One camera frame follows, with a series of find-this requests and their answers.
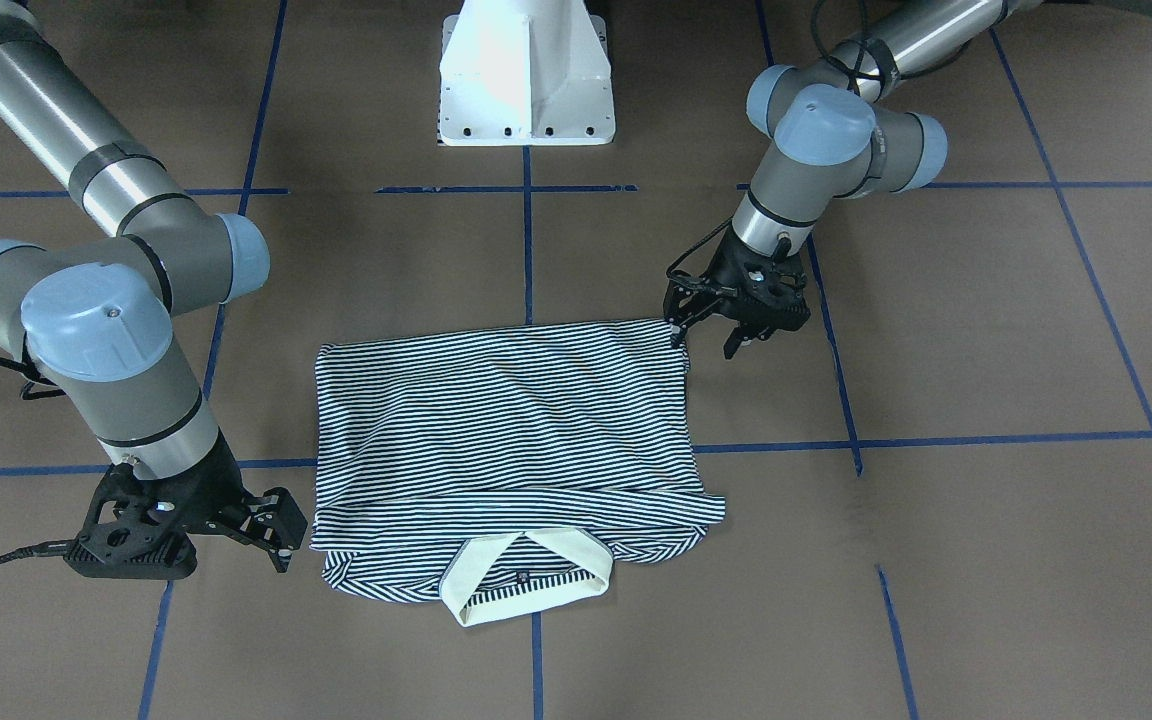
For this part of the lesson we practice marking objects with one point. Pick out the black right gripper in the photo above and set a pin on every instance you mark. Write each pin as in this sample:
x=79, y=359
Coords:
x=213, y=487

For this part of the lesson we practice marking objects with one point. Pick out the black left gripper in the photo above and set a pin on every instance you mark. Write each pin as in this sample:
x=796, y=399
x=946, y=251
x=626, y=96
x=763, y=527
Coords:
x=720, y=268

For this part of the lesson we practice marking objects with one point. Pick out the blue white striped polo shirt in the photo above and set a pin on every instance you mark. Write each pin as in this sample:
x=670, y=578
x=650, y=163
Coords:
x=506, y=471

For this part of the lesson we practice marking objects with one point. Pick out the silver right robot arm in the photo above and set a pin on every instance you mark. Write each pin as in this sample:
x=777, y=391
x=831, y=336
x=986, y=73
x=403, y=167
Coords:
x=95, y=322

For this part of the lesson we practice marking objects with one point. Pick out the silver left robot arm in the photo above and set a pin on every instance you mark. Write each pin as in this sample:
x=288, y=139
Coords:
x=830, y=139

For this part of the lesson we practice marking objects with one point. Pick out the brown paper table cover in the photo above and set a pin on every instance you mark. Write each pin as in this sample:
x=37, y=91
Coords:
x=939, y=490

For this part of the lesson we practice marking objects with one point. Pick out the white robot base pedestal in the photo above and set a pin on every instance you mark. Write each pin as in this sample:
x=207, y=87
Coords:
x=525, y=73

